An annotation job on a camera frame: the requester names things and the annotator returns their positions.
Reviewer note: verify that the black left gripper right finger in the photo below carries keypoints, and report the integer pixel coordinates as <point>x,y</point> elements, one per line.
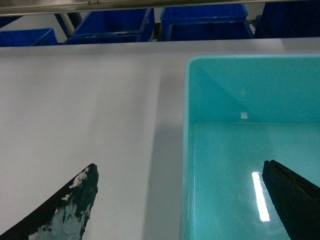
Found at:
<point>296,200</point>

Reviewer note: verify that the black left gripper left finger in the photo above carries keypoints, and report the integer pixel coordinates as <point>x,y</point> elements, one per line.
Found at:
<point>64,216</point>

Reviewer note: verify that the teal plastic bin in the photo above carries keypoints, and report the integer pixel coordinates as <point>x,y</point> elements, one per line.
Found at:
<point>240,111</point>

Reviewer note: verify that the blue bin below shelf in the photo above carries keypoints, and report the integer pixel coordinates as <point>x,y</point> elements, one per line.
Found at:
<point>206,22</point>

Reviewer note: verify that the blue bin far left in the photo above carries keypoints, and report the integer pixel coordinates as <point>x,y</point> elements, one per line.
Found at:
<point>27,38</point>

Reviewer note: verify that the blue bin lower left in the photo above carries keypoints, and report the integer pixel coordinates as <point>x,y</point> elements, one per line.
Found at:
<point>114,26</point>

